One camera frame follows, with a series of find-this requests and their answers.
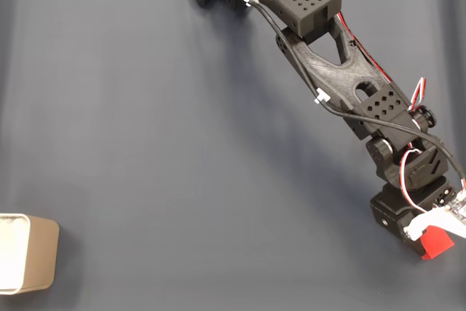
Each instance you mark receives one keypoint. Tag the red cube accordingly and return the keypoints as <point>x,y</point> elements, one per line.
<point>438,243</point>

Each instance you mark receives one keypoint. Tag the tan and white box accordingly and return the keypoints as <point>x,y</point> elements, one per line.
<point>36,252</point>

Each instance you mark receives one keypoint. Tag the grey table mat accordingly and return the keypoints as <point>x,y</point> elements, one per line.
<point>145,143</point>

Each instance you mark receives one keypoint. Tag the white camera board mount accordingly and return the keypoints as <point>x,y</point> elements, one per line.
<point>433,220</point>

